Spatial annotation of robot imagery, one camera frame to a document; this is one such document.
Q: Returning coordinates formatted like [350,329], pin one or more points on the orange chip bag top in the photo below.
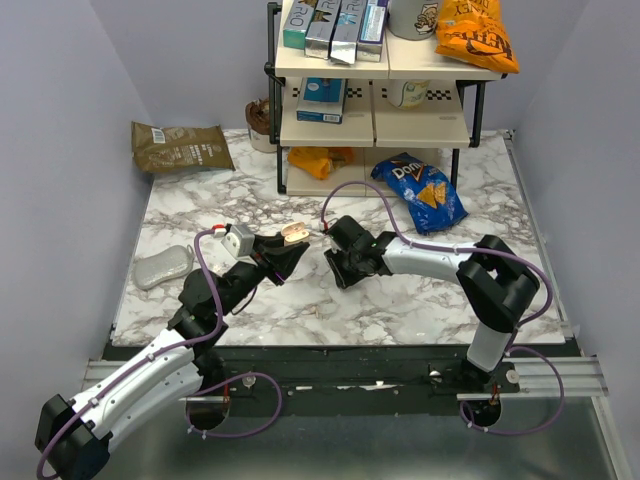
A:
[472,31]

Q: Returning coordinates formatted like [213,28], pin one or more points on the white green cup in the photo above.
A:
[407,94]

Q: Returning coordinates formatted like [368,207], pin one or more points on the blue Doritos chip bag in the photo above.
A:
[432,201]

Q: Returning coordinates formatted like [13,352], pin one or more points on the blue box middle shelf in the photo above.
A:
[321,100]

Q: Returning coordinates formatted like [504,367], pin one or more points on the silver toothpaste box left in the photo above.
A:
[320,31]

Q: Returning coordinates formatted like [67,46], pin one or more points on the aluminium frame rail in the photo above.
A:
[533,378]

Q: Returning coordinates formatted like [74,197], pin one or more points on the brown coffee bag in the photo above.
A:
[158,150]

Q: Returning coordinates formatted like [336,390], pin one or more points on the white cup brown contents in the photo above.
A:
[257,115]

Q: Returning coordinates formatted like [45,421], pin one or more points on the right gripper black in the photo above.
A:
[343,279]

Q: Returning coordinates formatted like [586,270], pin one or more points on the beige shelf rack black frame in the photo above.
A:
[450,117]

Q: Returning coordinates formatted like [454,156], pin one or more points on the blue white toothpaste box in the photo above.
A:
[371,37]

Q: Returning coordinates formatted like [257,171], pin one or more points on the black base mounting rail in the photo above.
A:
[362,380]

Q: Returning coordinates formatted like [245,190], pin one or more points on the white mug with cartoon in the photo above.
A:
[413,19]

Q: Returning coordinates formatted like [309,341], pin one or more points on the beige earbud charging case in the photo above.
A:
[294,233]

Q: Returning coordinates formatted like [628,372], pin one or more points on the teal toothpaste box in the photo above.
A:
[297,23]

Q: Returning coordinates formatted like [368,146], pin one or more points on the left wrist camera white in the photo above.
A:
[239,241]

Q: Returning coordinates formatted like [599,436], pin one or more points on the small orange snack bag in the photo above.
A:
[320,162]

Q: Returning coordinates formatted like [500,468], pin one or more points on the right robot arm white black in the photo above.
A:
[498,287]

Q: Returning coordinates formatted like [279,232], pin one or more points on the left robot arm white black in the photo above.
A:
[76,436]

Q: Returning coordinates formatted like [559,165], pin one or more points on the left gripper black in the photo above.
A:
[276,261]

